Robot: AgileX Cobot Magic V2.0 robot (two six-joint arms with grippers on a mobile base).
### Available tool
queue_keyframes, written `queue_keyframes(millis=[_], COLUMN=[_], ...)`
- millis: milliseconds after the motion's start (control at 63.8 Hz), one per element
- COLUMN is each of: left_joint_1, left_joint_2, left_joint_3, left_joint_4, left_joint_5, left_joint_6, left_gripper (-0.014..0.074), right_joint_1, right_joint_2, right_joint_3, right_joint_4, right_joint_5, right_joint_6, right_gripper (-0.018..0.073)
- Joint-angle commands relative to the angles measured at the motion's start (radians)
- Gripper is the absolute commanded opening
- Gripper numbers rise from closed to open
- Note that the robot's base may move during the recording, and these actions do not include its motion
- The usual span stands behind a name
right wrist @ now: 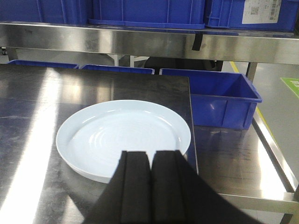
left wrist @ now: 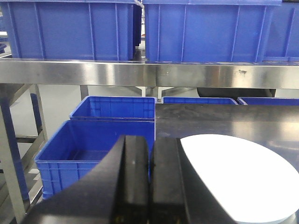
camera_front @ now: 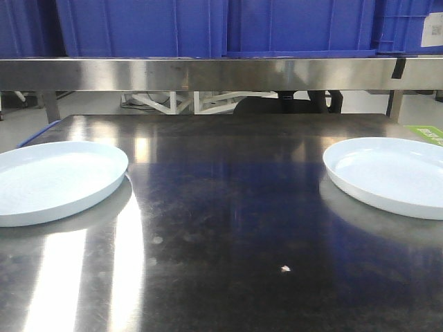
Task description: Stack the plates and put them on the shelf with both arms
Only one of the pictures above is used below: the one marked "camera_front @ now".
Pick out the black tape strip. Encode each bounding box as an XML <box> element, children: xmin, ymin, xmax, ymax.
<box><xmin>391</xmin><ymin>57</ymin><xmax>407</xmax><ymax>80</ymax></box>

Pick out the white metal frame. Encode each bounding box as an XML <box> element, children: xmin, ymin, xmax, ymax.
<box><xmin>120</xmin><ymin>91</ymin><xmax>277</xmax><ymax>115</ymax></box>

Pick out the green sign sticker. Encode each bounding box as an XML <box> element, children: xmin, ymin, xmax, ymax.
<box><xmin>405</xmin><ymin>125</ymin><xmax>443</xmax><ymax>147</ymax></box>

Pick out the blue plastic bin centre-left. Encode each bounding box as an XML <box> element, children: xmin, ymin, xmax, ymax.
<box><xmin>56</xmin><ymin>1</ymin><xmax>228</xmax><ymax>59</ymax></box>

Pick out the blue plastic bin far right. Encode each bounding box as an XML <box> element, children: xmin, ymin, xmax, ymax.
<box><xmin>371</xmin><ymin>0</ymin><xmax>442</xmax><ymax>56</ymax></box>

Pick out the white paper label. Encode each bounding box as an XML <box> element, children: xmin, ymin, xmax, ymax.
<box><xmin>421</xmin><ymin>12</ymin><xmax>443</xmax><ymax>47</ymax></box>

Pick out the blue plastic bin far left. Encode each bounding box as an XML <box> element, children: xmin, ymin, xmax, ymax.
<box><xmin>1</xmin><ymin>0</ymin><xmax>66</xmax><ymax>59</ymax></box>

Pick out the blue plastic bin centre-right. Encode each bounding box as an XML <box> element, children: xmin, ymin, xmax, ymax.
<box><xmin>226</xmin><ymin>1</ymin><xmax>376</xmax><ymax>58</ymax></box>

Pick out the light blue plate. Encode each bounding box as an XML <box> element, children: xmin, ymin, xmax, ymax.
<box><xmin>1</xmin><ymin>141</ymin><xmax>129</xmax><ymax>227</ymax></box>
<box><xmin>323</xmin><ymin>137</ymin><xmax>442</xmax><ymax>221</ymax></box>

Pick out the stainless steel shelf rail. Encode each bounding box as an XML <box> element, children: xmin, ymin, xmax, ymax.
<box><xmin>1</xmin><ymin>56</ymin><xmax>442</xmax><ymax>91</ymax></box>

